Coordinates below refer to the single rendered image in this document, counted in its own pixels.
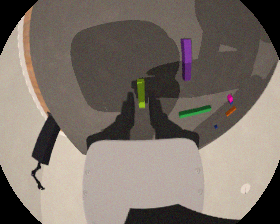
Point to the orange rod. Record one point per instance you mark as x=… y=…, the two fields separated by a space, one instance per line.
x=230 y=111

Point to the purple rod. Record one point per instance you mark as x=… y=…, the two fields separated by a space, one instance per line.
x=186 y=59

